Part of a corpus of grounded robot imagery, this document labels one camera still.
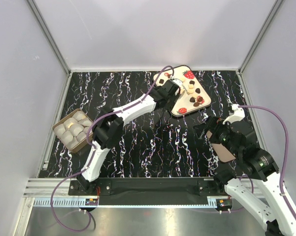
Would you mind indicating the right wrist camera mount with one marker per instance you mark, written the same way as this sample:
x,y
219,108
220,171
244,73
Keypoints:
x,y
238,114

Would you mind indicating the left controller board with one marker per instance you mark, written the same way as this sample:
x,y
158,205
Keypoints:
x,y
91,201

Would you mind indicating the controller board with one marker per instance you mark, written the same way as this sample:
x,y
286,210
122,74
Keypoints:
x,y
91,201
225,203

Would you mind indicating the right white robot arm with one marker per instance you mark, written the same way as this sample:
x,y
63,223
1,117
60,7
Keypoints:
x,y
238,140

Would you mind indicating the brown leaf chocolate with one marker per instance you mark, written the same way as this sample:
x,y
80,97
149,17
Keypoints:
x,y
199,99

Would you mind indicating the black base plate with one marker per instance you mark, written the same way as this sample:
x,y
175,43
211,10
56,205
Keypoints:
x,y
148,192

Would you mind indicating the right controller board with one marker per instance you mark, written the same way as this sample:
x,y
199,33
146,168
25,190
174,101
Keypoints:
x,y
225,203

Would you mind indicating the gold tin box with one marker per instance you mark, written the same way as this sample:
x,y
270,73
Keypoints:
x,y
74,138

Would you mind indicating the strawberry print tray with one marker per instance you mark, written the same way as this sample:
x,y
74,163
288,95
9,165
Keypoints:
x,y
183,106

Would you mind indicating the round white chocolate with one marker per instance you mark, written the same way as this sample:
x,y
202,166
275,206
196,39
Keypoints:
x,y
182,79

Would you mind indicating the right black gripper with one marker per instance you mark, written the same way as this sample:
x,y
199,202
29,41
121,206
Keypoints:
x,y
215,124

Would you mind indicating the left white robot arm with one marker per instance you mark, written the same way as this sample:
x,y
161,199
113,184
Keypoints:
x,y
108,128

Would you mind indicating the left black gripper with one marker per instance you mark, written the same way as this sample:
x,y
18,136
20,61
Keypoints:
x,y
174,99

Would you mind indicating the dark heart chocolate right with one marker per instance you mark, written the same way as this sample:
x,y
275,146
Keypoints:
x,y
198,90

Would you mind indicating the rose gold tin lid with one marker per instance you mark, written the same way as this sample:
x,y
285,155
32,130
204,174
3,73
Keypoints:
x,y
222,152

